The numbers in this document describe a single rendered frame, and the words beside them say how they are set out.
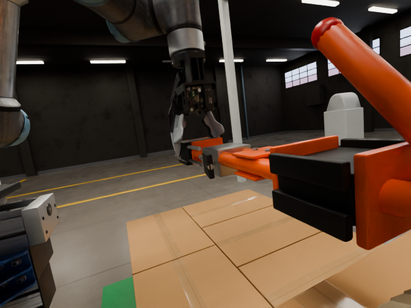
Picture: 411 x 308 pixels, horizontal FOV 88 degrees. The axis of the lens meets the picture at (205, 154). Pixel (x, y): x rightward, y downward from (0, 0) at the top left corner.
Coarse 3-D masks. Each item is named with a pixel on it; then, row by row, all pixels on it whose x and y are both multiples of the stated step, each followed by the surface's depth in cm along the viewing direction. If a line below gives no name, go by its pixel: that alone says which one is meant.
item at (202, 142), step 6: (204, 138) 51; (210, 138) 48; (216, 138) 47; (222, 138) 47; (192, 144) 45; (198, 144) 45; (204, 144) 46; (210, 144) 46; (216, 144) 47; (192, 150) 45; (192, 156) 46
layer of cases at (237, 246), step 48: (240, 192) 175; (144, 240) 118; (192, 240) 112; (240, 240) 106; (288, 240) 101; (336, 240) 96; (144, 288) 81; (192, 288) 78; (240, 288) 76; (288, 288) 73
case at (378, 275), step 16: (400, 240) 28; (368, 256) 26; (384, 256) 26; (400, 256) 26; (352, 272) 24; (368, 272) 24; (384, 272) 24; (400, 272) 23; (320, 288) 22; (336, 288) 22; (352, 288) 22; (368, 288) 22; (384, 288) 21; (400, 288) 21; (288, 304) 21; (304, 304) 21; (320, 304) 21; (336, 304) 20; (352, 304) 20; (368, 304) 20
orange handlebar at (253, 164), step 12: (228, 156) 30; (240, 156) 27; (252, 156) 24; (264, 156) 25; (240, 168) 27; (252, 168) 25; (264, 168) 23; (396, 180) 12; (384, 192) 12; (396, 192) 12; (408, 192) 11; (384, 204) 12; (396, 204) 12; (408, 204) 11; (396, 216) 12; (408, 216) 11
